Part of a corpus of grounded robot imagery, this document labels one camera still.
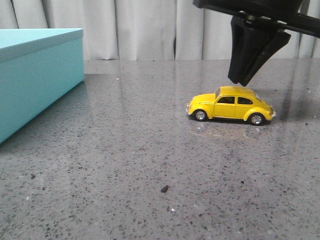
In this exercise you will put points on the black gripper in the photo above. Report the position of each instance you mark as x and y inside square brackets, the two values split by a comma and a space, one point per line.
[253, 45]

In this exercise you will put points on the yellow toy beetle car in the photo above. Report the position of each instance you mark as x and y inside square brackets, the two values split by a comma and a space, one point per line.
[231, 103]

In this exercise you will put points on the light blue storage box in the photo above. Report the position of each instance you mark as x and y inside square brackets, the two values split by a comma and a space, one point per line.
[37, 67]

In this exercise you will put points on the white pleated curtain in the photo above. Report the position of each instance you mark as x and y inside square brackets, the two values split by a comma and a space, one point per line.
[135, 30]

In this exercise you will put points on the small black debris piece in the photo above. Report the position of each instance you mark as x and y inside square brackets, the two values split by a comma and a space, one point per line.
[164, 189]

